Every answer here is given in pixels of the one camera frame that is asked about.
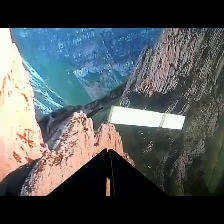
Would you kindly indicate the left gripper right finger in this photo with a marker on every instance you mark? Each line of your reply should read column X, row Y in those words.
column 133, row 181

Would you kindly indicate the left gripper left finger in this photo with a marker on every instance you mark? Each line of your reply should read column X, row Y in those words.
column 90, row 180

